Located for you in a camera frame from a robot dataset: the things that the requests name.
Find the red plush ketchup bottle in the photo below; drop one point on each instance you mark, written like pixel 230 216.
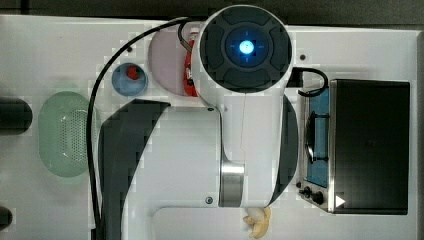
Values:
pixel 188 82

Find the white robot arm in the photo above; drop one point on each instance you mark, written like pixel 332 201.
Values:
pixel 233 145

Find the pale pink round plate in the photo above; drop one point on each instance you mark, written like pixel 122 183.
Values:
pixel 167 56

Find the red toy strawberry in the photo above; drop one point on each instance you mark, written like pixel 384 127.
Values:
pixel 132 73

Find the blue cup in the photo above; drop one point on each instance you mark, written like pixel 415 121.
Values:
pixel 126 86

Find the yellow plush banana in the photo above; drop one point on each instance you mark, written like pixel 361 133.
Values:
pixel 259 220

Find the black toaster oven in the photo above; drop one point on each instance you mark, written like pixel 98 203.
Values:
pixel 356 148

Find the green perforated strainer basket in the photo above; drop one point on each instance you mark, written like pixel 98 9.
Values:
pixel 62 134

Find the black cylinder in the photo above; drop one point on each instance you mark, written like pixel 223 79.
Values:
pixel 15 116

